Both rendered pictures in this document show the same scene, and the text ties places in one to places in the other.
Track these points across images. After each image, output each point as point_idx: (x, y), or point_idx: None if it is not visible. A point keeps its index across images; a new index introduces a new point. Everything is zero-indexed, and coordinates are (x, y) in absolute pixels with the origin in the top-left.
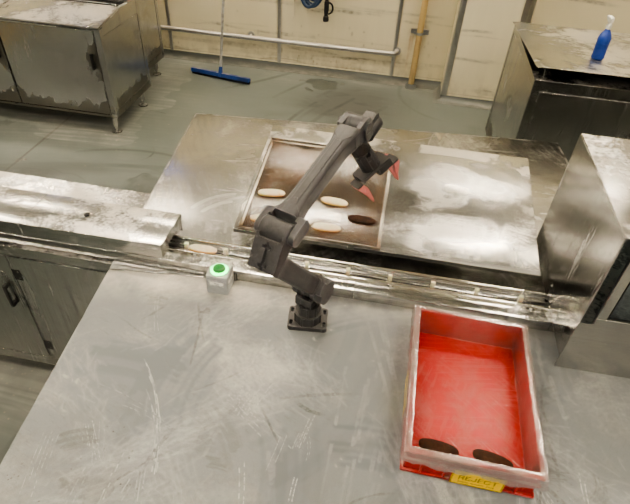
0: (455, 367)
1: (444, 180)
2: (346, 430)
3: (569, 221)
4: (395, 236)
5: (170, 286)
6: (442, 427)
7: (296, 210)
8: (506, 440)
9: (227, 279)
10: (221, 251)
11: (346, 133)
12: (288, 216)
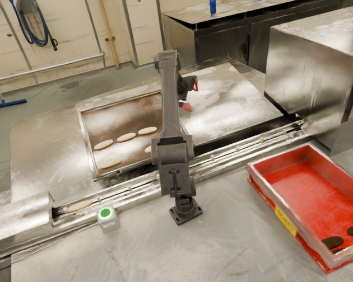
0: (289, 187)
1: (198, 90)
2: (273, 271)
3: (291, 75)
4: (197, 132)
5: (72, 247)
6: (319, 228)
7: (179, 131)
8: None
9: (116, 216)
10: (94, 200)
11: (170, 65)
12: (174, 139)
